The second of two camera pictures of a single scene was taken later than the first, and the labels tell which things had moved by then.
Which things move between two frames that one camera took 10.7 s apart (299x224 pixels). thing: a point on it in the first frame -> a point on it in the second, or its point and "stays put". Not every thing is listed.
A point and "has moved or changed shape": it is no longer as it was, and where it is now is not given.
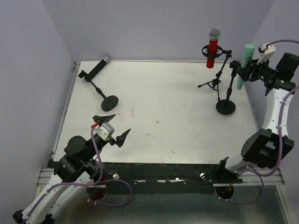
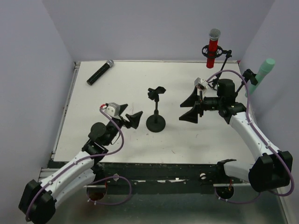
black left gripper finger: [120, 139] -> [134, 119]
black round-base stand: [109, 103] -> [155, 123]
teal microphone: [247, 56] has moved or changed shape
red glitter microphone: [214, 34] stays put
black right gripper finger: [245, 73] -> [192, 115]
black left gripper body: [113, 140] -> [124, 119]
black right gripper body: [244, 72] -> [200, 105]
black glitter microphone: [88, 77] has moved or changed shape
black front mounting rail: [163, 174] stays put
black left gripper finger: [102, 120] -> [122, 108]
